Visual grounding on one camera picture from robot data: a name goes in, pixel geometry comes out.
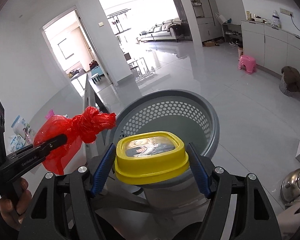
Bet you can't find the pink plastic stool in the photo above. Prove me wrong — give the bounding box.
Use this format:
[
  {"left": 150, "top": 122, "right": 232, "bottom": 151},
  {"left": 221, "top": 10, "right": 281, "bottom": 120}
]
[{"left": 238, "top": 55, "right": 256, "bottom": 74}]

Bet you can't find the wet wipes packet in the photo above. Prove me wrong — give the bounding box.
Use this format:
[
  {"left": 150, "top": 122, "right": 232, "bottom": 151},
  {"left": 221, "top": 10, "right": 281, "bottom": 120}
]
[{"left": 8, "top": 116, "right": 36, "bottom": 153}]

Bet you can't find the white bottle on cabinet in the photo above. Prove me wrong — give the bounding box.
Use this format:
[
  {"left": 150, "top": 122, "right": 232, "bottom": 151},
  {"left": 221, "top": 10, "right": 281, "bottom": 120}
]
[{"left": 273, "top": 10, "right": 281, "bottom": 28}]

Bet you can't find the yellow lidded plastic container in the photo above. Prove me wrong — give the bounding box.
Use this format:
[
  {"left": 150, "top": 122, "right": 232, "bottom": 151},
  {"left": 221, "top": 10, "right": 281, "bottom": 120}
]
[{"left": 114, "top": 131, "right": 190, "bottom": 185}]

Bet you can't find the grey sofa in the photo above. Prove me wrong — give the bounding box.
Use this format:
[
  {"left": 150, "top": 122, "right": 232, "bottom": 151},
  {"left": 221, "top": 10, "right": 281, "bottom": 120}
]
[{"left": 138, "top": 18, "right": 191, "bottom": 42}]

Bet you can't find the red plastic bag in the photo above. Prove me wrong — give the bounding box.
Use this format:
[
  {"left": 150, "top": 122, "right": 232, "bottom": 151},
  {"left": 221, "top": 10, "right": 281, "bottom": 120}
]
[{"left": 33, "top": 106, "right": 116, "bottom": 175}]

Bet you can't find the white low cabinet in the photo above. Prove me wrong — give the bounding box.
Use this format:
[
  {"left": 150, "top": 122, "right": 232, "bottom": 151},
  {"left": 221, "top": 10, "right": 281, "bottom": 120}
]
[{"left": 241, "top": 21, "right": 300, "bottom": 75}]

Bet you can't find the person's left hand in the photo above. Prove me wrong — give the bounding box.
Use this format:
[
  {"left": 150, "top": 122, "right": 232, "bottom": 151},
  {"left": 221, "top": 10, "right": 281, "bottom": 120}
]
[{"left": 0, "top": 177, "right": 33, "bottom": 231}]

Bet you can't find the brown cloth on basket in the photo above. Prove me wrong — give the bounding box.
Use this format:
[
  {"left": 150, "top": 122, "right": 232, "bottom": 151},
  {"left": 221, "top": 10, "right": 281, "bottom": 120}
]
[{"left": 279, "top": 66, "right": 300, "bottom": 96}]

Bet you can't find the grey perforated trash basket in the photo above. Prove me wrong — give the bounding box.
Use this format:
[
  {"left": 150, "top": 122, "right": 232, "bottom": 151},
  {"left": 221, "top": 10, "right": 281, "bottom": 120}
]
[{"left": 107, "top": 90, "right": 219, "bottom": 210}]

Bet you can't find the stainless steel kettle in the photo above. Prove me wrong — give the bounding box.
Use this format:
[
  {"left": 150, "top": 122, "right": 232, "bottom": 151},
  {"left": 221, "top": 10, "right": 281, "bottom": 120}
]
[{"left": 280, "top": 168, "right": 300, "bottom": 203}]

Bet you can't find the blue kids table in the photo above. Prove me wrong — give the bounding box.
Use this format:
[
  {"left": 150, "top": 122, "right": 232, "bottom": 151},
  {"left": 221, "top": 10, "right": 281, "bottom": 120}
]
[{"left": 91, "top": 66, "right": 104, "bottom": 84}]

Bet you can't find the shoe rack with shoes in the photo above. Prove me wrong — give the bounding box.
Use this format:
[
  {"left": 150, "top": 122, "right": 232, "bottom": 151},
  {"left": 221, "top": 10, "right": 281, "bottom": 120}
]
[{"left": 222, "top": 23, "right": 243, "bottom": 48}]

